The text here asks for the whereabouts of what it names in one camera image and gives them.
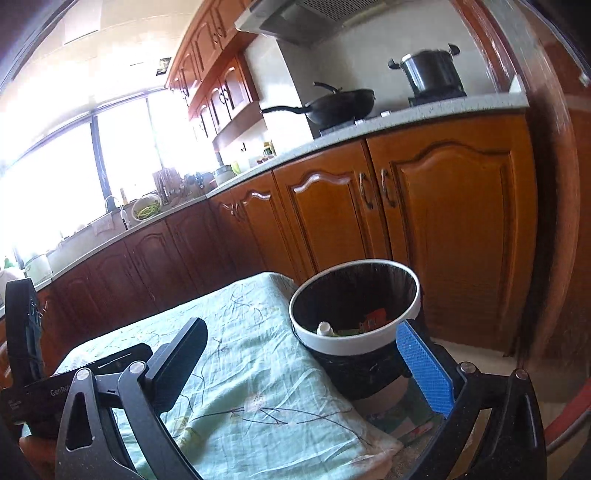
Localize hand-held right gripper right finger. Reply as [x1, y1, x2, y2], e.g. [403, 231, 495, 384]
[396, 320, 549, 480]

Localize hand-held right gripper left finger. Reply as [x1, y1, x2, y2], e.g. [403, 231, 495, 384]
[54, 318, 208, 480]

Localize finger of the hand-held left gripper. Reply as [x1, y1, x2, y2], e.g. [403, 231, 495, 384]
[92, 343, 154, 370]

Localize white rimmed black trash bin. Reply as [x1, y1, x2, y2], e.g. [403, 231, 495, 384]
[289, 260, 422, 401]

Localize red snack wrapper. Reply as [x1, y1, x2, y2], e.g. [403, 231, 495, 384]
[360, 309, 393, 330]

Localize light green floral tablecloth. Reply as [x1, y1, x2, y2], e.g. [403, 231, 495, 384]
[55, 271, 404, 480]

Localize white pot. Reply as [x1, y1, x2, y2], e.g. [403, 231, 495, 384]
[23, 251, 54, 283]

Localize wooden base cabinets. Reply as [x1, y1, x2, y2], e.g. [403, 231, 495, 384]
[0, 113, 539, 384]

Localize sink faucet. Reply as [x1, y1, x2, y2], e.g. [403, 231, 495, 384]
[105, 196, 130, 230]

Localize bowl of green vegetables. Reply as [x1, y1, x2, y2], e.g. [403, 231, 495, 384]
[130, 194, 162, 221]

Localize red chair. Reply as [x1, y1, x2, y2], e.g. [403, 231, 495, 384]
[545, 401, 591, 462]

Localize knife block with utensils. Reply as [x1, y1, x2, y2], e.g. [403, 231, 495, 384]
[152, 168, 186, 204]

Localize kitchen window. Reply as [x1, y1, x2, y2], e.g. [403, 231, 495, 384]
[0, 88, 218, 259]

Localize speckled grey countertop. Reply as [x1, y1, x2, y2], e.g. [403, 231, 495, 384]
[0, 90, 529, 301]

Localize black gas stove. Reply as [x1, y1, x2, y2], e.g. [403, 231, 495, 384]
[318, 88, 467, 137]

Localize black wok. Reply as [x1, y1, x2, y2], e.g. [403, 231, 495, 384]
[261, 82, 376, 126]

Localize steel cooking pot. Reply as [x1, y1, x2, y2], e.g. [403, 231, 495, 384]
[388, 44, 461, 93]

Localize steel range hood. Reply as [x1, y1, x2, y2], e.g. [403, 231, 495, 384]
[235, 0, 393, 46]

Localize wooden wall cabinets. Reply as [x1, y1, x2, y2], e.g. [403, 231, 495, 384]
[165, 0, 264, 139]

